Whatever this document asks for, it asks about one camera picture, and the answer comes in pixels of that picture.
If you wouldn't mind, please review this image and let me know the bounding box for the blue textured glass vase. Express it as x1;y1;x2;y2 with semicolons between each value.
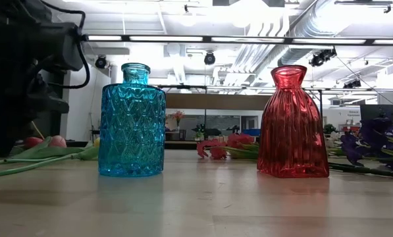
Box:
97;62;167;178

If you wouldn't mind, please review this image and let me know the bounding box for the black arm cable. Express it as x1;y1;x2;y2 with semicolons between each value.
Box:
39;0;91;90

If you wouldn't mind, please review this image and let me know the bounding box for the overhead light bar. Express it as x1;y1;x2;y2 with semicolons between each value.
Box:
84;34;393;46

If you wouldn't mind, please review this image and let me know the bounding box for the red ribbed glass vase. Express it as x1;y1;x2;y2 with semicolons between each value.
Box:
257;65;330;179

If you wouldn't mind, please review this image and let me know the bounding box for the pink artificial tulip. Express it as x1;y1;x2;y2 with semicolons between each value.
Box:
47;134;85;159

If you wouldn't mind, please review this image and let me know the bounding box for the purple artificial flower bunch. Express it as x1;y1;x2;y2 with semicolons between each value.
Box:
327;115;393;180

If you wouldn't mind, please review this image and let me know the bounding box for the yellow power cable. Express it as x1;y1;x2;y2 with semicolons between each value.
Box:
31;120;45;141

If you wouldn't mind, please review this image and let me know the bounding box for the background vase with flowers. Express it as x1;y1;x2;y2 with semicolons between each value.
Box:
171;110;186;132

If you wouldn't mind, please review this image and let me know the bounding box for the black ceiling spotlight cluster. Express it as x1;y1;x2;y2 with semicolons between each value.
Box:
308;47;338;68

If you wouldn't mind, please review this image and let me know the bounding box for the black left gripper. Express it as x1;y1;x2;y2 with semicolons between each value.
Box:
0;22;85;157

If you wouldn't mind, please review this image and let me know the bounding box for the wooden stand with black legs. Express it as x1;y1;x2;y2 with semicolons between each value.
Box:
156;84;325;132

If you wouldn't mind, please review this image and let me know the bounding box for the green potted plant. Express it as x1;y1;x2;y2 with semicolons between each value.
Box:
192;123;206;141

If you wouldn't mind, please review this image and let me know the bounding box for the yellow artificial tulip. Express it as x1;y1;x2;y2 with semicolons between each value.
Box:
0;137;101;180

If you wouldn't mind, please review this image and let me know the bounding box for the red artificial tulip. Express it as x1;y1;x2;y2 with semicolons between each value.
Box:
5;136;52;159

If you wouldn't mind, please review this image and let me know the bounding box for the black computer monitor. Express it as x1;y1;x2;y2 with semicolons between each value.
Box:
359;104;393;123

